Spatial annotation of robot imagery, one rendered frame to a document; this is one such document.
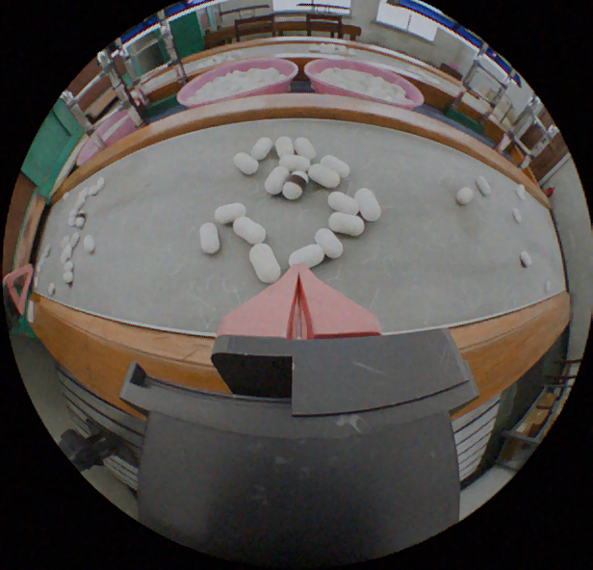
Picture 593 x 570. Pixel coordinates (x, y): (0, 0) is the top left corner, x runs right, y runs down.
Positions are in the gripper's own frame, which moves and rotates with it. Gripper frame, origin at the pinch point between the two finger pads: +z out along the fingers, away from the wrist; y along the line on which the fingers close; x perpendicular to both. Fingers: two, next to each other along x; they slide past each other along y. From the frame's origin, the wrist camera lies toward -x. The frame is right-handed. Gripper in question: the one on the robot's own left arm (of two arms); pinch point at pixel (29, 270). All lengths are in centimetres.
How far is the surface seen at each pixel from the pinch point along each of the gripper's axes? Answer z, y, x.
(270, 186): 15.1, -38.9, 0.5
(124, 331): 3.3, -21.5, 11.4
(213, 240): 10.6, -33.6, 4.4
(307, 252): 9.3, -42.5, 5.1
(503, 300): 6, -72, 10
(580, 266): 33, -484, 13
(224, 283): 8.7, -34.6, 8.1
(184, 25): 195, 84, -192
